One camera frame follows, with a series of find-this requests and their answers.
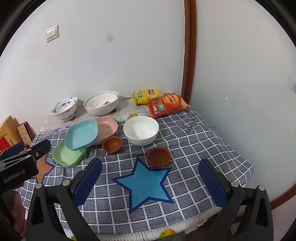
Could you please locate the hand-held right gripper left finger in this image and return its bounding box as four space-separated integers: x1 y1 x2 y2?
26 158 102 241

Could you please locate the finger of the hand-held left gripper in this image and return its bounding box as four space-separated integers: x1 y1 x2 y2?
23 139 52 163
0 142 26 161

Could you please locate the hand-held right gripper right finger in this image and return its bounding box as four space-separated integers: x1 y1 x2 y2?
198 159 274 241

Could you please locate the green plate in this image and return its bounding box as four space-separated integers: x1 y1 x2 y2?
52 140 87 168

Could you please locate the blue plate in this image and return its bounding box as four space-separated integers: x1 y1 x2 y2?
65 119 98 151

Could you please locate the small brown bowl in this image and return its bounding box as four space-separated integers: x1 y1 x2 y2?
102 136 122 153
146 147 172 167

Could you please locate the pink plate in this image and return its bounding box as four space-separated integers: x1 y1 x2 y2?
92 116 118 145

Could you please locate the plain white bowl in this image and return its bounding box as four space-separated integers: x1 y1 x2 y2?
123 116 159 146

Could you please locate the person's left hand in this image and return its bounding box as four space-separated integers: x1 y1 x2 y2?
13 189 26 233

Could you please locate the red patterned box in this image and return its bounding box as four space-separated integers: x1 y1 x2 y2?
17 121 35 149

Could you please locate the light wooden box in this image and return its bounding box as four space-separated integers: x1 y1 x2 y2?
0 116 22 151

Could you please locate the grey checked star tablecloth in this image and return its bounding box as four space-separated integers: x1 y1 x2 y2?
17 110 253 225

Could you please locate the blue patterned footed bowl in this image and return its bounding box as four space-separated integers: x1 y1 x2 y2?
51 97 78 121

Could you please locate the brown wooden baseboard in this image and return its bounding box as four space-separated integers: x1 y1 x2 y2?
270 183 295 210

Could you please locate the white bowl with swirl pattern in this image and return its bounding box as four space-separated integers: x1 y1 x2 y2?
84 91 120 115

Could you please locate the white bowl with orange lettering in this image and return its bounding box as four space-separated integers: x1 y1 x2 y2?
84 91 118 108

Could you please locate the white fruit print tablecloth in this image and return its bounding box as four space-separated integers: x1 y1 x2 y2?
43 97 222 241

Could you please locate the red chips bag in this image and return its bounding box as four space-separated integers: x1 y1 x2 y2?
147 93 191 119

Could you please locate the yellow chips bag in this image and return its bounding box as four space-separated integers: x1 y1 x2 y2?
132 89 163 106

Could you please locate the white wall light switch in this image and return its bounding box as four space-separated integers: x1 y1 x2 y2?
46 25 60 43

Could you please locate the brown wooden door frame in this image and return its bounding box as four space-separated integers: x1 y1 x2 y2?
181 0 197 105

